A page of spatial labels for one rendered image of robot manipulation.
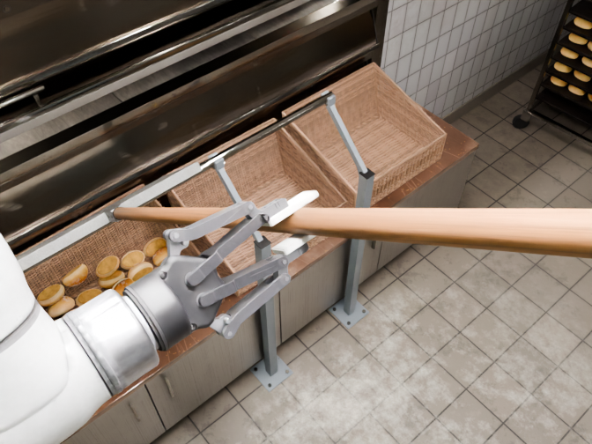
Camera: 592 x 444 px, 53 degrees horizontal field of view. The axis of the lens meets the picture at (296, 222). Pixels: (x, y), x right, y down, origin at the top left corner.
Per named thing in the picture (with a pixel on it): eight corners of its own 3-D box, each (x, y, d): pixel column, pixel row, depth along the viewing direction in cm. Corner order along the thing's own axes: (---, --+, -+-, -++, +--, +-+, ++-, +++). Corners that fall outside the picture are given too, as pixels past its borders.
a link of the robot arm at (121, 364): (101, 382, 62) (151, 349, 64) (122, 408, 54) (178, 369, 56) (55, 309, 59) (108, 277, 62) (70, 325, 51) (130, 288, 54)
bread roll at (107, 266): (123, 262, 222) (124, 266, 227) (111, 250, 223) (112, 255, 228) (103, 280, 218) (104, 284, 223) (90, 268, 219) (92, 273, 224)
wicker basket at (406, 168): (279, 158, 271) (278, 110, 250) (367, 107, 294) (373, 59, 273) (353, 220, 247) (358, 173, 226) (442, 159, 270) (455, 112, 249)
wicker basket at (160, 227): (28, 304, 221) (0, 261, 200) (156, 225, 245) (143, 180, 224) (94, 397, 198) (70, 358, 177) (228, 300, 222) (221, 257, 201)
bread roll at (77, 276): (85, 262, 213) (95, 273, 214) (80, 262, 218) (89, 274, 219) (62, 280, 207) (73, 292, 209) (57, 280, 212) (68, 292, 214)
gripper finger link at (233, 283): (197, 295, 60) (202, 308, 60) (290, 255, 65) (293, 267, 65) (185, 291, 63) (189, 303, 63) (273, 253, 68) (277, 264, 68)
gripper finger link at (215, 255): (181, 285, 63) (173, 275, 62) (256, 218, 67) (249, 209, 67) (195, 290, 60) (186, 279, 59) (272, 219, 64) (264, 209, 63)
